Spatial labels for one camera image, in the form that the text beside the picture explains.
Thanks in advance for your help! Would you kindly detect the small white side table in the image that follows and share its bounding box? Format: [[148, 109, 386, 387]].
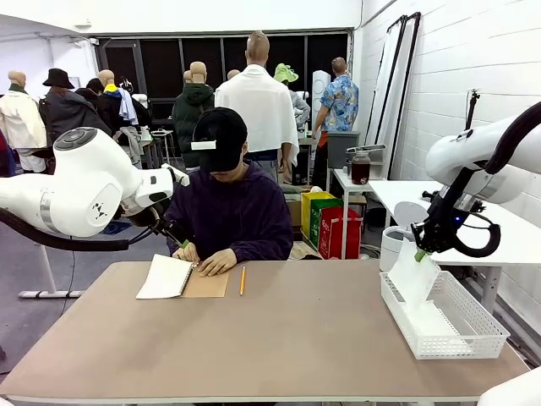
[[331, 167, 373, 260]]

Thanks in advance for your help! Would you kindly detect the black-framed white panel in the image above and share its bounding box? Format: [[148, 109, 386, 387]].
[[365, 14, 407, 147], [386, 11, 422, 181]]

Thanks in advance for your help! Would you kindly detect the grey flat metal object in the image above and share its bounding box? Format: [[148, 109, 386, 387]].
[[346, 144, 387, 156]]

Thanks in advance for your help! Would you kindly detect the mannequin with black bucket hat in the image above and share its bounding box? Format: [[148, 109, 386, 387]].
[[38, 67, 112, 149]]

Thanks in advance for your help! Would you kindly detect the black window frame wall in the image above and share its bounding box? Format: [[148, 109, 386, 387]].
[[90, 28, 355, 128]]

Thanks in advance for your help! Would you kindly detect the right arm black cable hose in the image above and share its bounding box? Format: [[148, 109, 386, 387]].
[[439, 101, 541, 258]]

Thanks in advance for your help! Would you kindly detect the white metal stool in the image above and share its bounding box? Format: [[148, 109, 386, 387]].
[[150, 129, 177, 168]]

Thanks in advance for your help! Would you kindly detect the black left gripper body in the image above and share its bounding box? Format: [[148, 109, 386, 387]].
[[128, 206, 170, 233]]

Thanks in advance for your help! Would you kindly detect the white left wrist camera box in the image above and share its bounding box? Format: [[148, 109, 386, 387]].
[[162, 163, 190, 188]]

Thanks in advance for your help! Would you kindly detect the brown cardboard box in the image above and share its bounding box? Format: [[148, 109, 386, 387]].
[[289, 198, 303, 232]]

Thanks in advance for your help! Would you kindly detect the mannequin in blue floral shirt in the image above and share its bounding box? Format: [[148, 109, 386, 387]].
[[311, 57, 360, 191]]

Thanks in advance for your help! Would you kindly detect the white perforated plastic basket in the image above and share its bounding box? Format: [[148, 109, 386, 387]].
[[379, 270, 511, 360]]

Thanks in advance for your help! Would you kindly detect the person's right forearm purple sleeve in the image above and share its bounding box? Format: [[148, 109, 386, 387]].
[[166, 232, 187, 257]]

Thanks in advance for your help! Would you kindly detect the white round trash bin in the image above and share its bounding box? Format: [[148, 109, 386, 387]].
[[379, 201, 430, 272]]

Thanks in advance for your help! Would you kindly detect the glass jar with dark liquid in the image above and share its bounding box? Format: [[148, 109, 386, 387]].
[[351, 151, 372, 186]]

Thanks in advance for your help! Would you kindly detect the background person dark hair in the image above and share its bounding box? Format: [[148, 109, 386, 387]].
[[74, 77, 107, 111]]

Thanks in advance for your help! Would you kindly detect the beige paper bag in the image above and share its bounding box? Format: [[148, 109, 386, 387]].
[[291, 240, 322, 261]]

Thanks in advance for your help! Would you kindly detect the white tower appliance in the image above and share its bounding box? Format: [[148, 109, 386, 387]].
[[311, 69, 332, 130]]

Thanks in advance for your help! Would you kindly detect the mannequin black jacket yellow collar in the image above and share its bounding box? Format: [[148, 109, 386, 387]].
[[96, 69, 153, 168]]

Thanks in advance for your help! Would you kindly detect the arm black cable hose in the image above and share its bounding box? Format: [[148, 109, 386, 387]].
[[439, 101, 541, 258], [0, 207, 170, 254]]

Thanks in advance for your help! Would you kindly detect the mannequin with white towel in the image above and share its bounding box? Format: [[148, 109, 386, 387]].
[[214, 30, 300, 183]]

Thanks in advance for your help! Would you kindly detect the mannequin in dark puffer jacket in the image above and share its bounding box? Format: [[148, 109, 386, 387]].
[[172, 61, 216, 169]]

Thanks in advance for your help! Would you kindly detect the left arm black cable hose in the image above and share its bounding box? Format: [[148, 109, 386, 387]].
[[0, 207, 170, 254]]

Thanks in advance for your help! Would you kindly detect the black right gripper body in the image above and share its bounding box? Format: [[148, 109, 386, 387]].
[[412, 185, 460, 255]]

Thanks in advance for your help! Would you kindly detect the black light stand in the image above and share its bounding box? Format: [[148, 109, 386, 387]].
[[464, 89, 482, 130]]

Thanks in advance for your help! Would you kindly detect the dark red garment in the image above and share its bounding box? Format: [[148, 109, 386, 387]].
[[0, 129, 17, 178]]

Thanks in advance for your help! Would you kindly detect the light green hat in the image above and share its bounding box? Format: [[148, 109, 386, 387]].
[[273, 63, 299, 85]]

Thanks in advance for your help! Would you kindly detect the red shopping bag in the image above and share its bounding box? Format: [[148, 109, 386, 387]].
[[319, 206, 363, 260]]

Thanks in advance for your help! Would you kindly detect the brown spiral notebook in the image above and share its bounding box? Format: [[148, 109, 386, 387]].
[[134, 253, 231, 300]]

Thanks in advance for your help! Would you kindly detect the yellow shopping bag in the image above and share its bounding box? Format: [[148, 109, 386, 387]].
[[300, 190, 337, 250]]

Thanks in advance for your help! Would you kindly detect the mannequin in grey hoodie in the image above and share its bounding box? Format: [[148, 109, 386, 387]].
[[289, 90, 312, 128]]

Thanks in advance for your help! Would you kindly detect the olive green cloth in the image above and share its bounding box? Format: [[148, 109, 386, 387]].
[[281, 184, 314, 200]]

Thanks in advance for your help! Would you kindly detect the black cap with white label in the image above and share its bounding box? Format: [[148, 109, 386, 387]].
[[190, 107, 249, 173]]

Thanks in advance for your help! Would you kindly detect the green shopping bag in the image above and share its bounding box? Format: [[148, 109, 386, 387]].
[[309, 198, 343, 250]]

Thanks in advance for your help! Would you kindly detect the person's left forearm purple sleeve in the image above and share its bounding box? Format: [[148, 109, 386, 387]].
[[231, 236, 294, 262]]

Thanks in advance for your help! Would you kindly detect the person's left hand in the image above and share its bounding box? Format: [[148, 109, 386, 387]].
[[197, 248, 238, 278]]

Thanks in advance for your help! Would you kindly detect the mannequin in cream coat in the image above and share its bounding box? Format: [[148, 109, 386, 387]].
[[0, 70, 48, 173]]

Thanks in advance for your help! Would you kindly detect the person in purple jacket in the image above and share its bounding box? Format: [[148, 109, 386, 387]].
[[165, 141, 295, 263]]

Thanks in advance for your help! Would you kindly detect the person's right hand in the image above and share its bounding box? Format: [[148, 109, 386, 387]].
[[172, 242, 200, 264]]

